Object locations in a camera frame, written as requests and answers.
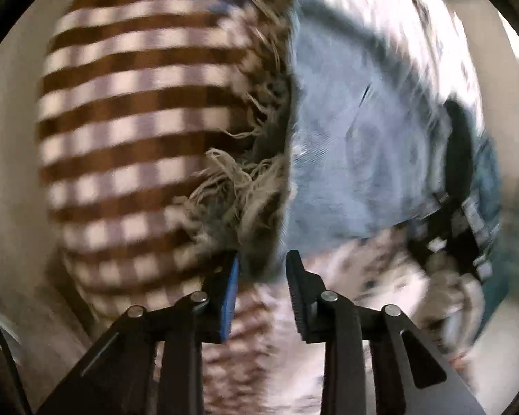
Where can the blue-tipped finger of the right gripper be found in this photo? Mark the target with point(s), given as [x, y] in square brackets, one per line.
[458, 168]

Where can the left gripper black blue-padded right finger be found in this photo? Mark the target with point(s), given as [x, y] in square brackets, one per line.
[410, 375]

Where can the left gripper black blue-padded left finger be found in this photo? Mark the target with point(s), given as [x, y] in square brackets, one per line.
[150, 362]

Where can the light denim frayed shorts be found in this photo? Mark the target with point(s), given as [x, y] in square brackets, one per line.
[357, 147]

